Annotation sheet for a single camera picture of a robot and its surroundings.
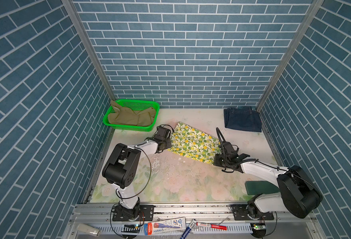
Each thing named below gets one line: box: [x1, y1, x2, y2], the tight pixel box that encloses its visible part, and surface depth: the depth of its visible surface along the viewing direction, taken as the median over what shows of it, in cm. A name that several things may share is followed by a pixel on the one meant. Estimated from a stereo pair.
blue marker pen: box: [179, 218, 197, 239], surface depth 69 cm
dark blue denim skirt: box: [223, 107, 262, 133], surface depth 114 cm
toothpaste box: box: [143, 217, 187, 236], surface depth 71 cm
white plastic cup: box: [76, 223, 102, 238], surface depth 68 cm
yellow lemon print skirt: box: [167, 121, 221, 165], surface depth 101 cm
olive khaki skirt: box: [107, 100, 156, 126], surface depth 115 cm
